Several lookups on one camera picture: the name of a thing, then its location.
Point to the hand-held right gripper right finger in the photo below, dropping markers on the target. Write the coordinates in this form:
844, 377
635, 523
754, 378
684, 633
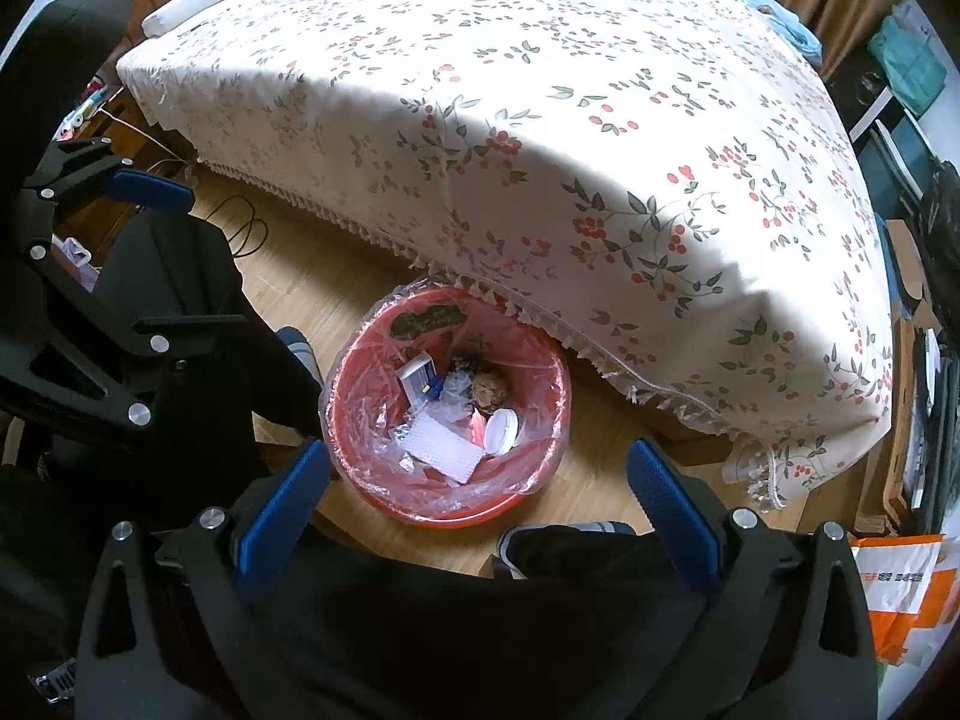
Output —
675, 517

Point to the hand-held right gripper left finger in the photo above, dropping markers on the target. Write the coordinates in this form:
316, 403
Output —
281, 517

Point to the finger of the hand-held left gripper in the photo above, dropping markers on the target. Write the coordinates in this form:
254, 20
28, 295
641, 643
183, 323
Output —
154, 191
172, 277

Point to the red basin with plastic liner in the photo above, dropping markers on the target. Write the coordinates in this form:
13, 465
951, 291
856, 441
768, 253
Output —
360, 382

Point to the blue white box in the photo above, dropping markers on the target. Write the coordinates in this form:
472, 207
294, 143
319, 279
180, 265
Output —
416, 379

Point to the white round lid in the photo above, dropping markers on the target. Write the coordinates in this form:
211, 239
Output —
501, 431

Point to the brown paper ball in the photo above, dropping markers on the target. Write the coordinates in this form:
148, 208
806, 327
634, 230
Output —
489, 392

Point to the lilac plastic box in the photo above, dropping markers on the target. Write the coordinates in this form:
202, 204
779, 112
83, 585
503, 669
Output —
79, 262

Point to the person's left foot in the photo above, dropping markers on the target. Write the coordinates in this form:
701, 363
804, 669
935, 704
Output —
300, 356

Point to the person's foot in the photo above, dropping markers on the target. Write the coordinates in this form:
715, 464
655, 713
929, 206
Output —
517, 544
300, 356

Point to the person's right foot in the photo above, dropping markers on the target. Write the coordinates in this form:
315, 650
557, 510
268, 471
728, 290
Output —
517, 544

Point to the orange white carton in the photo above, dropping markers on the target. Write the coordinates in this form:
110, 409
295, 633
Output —
892, 600

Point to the flat brown cardboard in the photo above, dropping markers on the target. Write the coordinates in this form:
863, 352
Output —
919, 420

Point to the floral bedspread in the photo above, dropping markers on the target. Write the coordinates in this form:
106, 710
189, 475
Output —
562, 165

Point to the black garbage bag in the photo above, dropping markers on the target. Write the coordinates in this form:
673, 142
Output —
943, 225

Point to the blue grey storage boxes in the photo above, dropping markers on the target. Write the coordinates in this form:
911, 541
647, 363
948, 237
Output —
892, 157

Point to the crumpled light blue blanket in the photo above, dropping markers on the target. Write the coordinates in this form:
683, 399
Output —
780, 22

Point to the teal bag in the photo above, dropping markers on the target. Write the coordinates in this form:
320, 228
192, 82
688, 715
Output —
907, 67

